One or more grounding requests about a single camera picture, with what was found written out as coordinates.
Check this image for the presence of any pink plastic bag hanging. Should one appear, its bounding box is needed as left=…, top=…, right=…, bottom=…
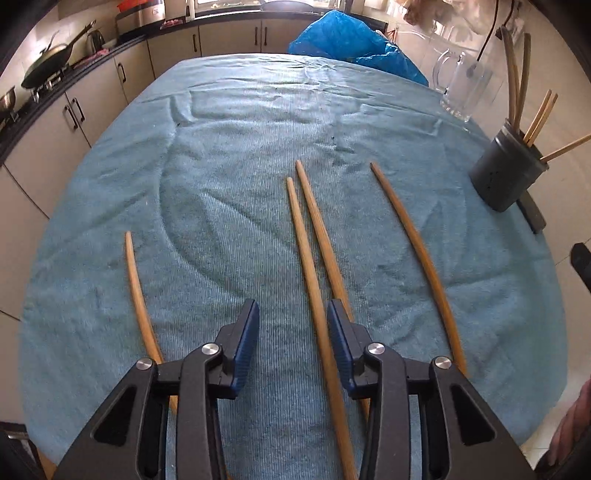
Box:
left=401, top=0, right=498, bottom=35

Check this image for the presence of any blue plastic bag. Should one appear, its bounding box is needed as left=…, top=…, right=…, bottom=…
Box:
left=287, top=10, right=429, bottom=87

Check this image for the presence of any steel pot on stove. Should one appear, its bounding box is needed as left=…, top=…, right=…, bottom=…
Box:
left=0, top=87, right=18, bottom=122

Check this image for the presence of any black wok pan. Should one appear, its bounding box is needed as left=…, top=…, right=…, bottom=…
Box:
left=21, top=20, right=96, bottom=90

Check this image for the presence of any black utensil holder cup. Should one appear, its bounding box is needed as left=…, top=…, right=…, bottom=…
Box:
left=469, top=119, right=549, bottom=212

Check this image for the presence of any black kettle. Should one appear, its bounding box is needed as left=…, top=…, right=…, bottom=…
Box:
left=86, top=29, right=105, bottom=55

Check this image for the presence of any black smartphone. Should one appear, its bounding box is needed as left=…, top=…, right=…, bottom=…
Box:
left=517, top=191, right=547, bottom=235

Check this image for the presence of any person's right hand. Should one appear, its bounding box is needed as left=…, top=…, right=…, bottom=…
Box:
left=548, top=379, right=591, bottom=466

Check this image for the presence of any clear glass pitcher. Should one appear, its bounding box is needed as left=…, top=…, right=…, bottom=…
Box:
left=432, top=49, right=492, bottom=122

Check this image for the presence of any wooden chopstick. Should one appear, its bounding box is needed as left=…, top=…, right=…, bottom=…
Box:
left=526, top=93, right=559, bottom=147
left=370, top=162, right=468, bottom=374
left=286, top=177, right=358, bottom=480
left=540, top=133, right=591, bottom=164
left=124, top=230, right=180, bottom=416
left=523, top=89, right=553, bottom=144
left=294, top=159, right=372, bottom=421
left=514, top=32, right=532, bottom=132
left=500, top=26, right=519, bottom=125

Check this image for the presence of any rice cooker with red lid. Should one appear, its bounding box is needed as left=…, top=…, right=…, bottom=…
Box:
left=115, top=0, right=165, bottom=35

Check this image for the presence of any black hanging cable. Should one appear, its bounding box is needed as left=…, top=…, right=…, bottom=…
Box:
left=468, top=0, right=518, bottom=77

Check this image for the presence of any blue towel table cloth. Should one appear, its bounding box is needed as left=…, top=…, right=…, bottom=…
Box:
left=19, top=54, right=568, bottom=479

